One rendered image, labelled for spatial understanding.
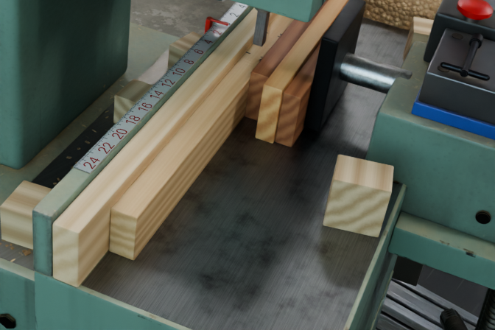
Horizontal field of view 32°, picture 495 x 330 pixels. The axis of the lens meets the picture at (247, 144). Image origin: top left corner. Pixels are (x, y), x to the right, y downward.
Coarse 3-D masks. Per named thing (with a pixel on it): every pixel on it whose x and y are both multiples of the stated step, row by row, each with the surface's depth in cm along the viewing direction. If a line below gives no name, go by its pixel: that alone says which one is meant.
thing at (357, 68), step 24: (360, 0) 76; (336, 24) 72; (360, 24) 77; (336, 48) 70; (336, 72) 73; (360, 72) 74; (384, 72) 73; (408, 72) 73; (312, 96) 73; (336, 96) 77; (312, 120) 74
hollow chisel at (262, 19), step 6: (258, 12) 75; (258, 18) 75; (264, 18) 75; (258, 24) 75; (264, 24) 75; (258, 30) 76; (264, 30) 75; (258, 36) 76; (264, 36) 76; (258, 42) 76; (264, 42) 77
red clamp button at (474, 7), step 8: (464, 0) 72; (472, 0) 72; (480, 0) 72; (464, 8) 71; (472, 8) 71; (480, 8) 71; (488, 8) 71; (472, 16) 71; (480, 16) 71; (488, 16) 71
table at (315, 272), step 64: (320, 128) 76; (192, 192) 67; (256, 192) 68; (320, 192) 69; (192, 256) 61; (256, 256) 62; (320, 256) 63; (384, 256) 72; (448, 256) 71; (64, 320) 59; (128, 320) 57; (192, 320) 56; (256, 320) 57; (320, 320) 57
